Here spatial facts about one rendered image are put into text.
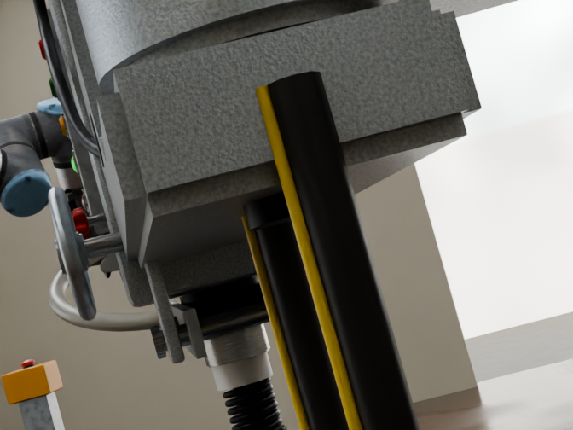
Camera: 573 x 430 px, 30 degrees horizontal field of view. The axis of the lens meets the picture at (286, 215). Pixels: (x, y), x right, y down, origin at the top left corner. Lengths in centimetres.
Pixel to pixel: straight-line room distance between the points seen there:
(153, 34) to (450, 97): 16
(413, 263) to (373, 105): 710
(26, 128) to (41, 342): 640
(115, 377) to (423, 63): 766
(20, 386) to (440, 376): 515
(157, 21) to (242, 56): 5
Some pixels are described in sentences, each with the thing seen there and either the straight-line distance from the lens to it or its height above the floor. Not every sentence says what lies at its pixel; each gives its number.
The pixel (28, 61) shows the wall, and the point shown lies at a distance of 844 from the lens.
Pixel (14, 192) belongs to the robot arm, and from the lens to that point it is 188.
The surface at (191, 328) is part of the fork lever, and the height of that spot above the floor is 111.
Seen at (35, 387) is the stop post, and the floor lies 103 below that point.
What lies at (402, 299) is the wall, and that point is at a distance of 768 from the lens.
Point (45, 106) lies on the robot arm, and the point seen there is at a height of 155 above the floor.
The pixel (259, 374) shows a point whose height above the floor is 104.
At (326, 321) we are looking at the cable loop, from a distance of 55.
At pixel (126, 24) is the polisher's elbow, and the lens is 60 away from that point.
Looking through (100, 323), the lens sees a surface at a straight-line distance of 179.
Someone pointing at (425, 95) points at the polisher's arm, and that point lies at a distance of 58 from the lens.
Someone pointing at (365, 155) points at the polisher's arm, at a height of 119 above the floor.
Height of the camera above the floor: 114
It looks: 3 degrees up
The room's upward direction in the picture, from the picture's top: 16 degrees counter-clockwise
